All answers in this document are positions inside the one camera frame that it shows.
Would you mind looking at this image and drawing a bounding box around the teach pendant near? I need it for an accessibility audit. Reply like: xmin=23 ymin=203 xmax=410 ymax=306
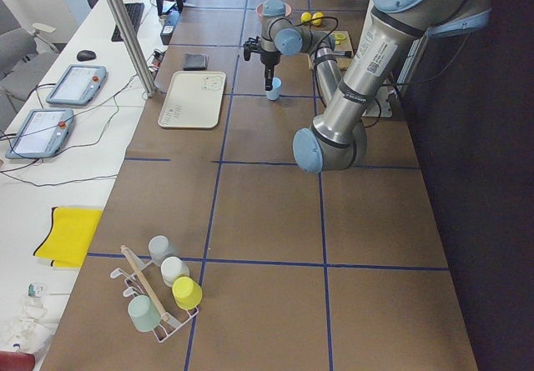
xmin=6 ymin=108 xmax=74 ymax=159

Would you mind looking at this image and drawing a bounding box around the yellow lemon far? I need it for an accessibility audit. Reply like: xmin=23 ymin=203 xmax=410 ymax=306
xmin=310 ymin=12 xmax=324 ymax=27

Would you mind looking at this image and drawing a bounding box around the wooden cutting board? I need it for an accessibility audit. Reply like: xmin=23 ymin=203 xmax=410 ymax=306
xmin=307 ymin=28 xmax=354 ymax=71

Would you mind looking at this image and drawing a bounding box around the white cup rack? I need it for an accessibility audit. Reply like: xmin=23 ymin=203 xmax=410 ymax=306
xmin=109 ymin=256 xmax=200 ymax=343

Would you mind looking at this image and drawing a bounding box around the green cup on rack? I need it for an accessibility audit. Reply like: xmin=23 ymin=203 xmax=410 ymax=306
xmin=128 ymin=295 xmax=161 ymax=333

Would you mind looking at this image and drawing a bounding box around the grey cup on rack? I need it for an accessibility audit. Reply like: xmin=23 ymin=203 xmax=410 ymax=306
xmin=149 ymin=235 xmax=178 ymax=267

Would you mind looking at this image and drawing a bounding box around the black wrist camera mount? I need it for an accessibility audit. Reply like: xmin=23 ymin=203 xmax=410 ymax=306
xmin=243 ymin=36 xmax=264 ymax=61

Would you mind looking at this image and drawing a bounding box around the cream bear serving tray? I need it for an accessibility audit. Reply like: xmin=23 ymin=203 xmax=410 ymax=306
xmin=158 ymin=71 xmax=226 ymax=129

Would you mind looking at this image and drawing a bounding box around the black power strip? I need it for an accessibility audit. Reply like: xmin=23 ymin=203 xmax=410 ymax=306
xmin=160 ymin=11 xmax=180 ymax=46

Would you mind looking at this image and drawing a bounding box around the black computer mouse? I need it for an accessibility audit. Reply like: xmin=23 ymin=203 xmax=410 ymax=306
xmin=77 ymin=50 xmax=97 ymax=62

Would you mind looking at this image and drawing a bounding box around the yellow cup on rack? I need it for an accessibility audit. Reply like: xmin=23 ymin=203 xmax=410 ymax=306
xmin=172 ymin=276 xmax=203 ymax=310

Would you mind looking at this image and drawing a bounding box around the yellow lemon near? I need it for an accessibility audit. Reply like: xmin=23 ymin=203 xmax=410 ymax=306
xmin=300 ymin=12 xmax=312 ymax=25

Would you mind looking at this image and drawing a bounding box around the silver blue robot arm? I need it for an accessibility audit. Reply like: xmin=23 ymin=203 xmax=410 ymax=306
xmin=244 ymin=0 xmax=491 ymax=173

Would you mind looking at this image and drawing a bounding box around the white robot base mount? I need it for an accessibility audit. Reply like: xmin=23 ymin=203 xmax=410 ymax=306
xmin=363 ymin=87 xmax=393 ymax=118

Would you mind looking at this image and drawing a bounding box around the teach pendant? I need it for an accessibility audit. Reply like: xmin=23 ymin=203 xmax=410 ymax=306
xmin=46 ymin=64 xmax=108 ymax=106
xmin=6 ymin=108 xmax=74 ymax=159

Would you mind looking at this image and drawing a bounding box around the orange black connector box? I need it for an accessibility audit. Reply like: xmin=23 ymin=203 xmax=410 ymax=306
xmin=152 ymin=49 xmax=164 ymax=68

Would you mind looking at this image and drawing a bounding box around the white cup on rack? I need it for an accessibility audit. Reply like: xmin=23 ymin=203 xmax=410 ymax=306
xmin=160 ymin=256 xmax=190 ymax=288

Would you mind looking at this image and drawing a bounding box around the yellow cloth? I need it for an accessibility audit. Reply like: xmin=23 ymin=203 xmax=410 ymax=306
xmin=33 ymin=207 xmax=103 ymax=268

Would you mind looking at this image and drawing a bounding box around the aluminium frame post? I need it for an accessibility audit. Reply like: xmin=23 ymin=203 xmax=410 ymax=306
xmin=107 ymin=0 xmax=157 ymax=98

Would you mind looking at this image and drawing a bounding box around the yellow lemon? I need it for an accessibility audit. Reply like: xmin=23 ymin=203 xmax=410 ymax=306
xmin=310 ymin=12 xmax=324 ymax=27
xmin=300 ymin=12 xmax=312 ymax=25

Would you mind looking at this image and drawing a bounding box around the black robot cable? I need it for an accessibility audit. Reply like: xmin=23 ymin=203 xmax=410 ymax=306
xmin=291 ymin=15 xmax=443 ymax=128

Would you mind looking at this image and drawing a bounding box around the black keyboard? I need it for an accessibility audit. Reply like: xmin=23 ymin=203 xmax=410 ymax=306
xmin=110 ymin=2 xmax=146 ymax=42

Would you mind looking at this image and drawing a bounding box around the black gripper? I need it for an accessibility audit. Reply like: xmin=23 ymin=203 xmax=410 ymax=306
xmin=260 ymin=50 xmax=280 ymax=92

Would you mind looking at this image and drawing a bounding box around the teach pendant far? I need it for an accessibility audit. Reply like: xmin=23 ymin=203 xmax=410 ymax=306
xmin=46 ymin=64 xmax=108 ymax=106

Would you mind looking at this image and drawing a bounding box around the light blue paper cup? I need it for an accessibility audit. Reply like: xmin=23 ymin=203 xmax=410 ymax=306
xmin=265 ymin=77 xmax=282 ymax=101

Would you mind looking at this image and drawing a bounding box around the folded grey cloth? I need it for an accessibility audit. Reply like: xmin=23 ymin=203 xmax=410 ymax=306
xmin=183 ymin=53 xmax=208 ymax=71

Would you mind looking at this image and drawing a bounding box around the pink bowl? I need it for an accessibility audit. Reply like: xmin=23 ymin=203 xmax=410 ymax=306
xmin=256 ymin=0 xmax=292 ymax=20

